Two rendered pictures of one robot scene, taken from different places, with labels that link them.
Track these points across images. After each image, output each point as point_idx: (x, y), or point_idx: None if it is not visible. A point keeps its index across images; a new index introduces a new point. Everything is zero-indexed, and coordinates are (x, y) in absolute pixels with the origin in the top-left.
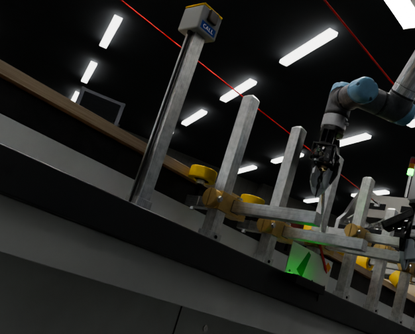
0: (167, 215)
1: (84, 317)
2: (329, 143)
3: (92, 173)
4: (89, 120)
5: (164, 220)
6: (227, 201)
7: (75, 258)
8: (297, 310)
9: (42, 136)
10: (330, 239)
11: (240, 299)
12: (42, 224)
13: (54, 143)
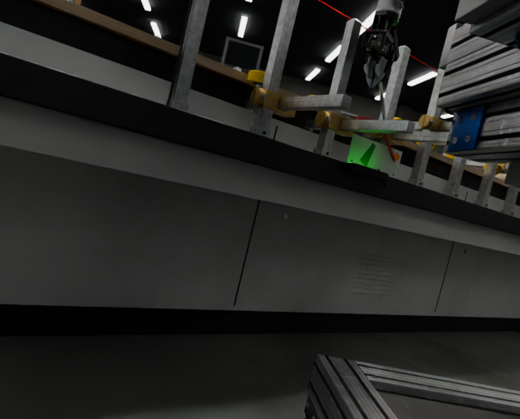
0: (233, 120)
1: (166, 210)
2: (380, 30)
3: (151, 87)
4: (135, 36)
5: (202, 119)
6: (272, 98)
7: (121, 158)
8: (366, 197)
9: (94, 56)
10: (380, 125)
11: (301, 189)
12: (80, 129)
13: (107, 62)
